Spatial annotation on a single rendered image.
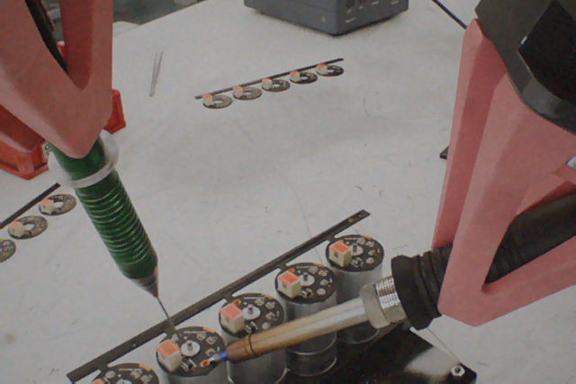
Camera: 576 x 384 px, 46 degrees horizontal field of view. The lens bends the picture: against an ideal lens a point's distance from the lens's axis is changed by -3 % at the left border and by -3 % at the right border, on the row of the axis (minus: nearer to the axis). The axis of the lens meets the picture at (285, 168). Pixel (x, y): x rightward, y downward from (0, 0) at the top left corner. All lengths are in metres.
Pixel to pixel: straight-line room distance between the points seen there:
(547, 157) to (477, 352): 0.19
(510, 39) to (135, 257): 0.11
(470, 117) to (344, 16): 0.50
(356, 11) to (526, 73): 0.56
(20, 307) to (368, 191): 0.22
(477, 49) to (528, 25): 0.03
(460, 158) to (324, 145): 0.30
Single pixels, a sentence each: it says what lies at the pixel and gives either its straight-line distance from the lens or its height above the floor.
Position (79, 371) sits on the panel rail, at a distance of 0.26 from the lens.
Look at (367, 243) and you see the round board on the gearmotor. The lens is 0.30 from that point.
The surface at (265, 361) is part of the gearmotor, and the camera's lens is 0.27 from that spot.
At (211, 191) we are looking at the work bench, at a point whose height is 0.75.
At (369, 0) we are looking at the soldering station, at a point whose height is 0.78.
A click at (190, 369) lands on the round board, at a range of 0.25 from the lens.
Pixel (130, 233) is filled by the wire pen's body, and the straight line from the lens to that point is 0.18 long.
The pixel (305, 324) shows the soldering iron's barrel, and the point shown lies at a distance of 0.23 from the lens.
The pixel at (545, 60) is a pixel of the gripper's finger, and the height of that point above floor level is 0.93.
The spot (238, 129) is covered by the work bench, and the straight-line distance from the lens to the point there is 0.53.
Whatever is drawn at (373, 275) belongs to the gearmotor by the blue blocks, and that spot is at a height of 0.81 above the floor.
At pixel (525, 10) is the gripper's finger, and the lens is 0.18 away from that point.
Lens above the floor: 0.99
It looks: 30 degrees down
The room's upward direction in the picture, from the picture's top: 3 degrees counter-clockwise
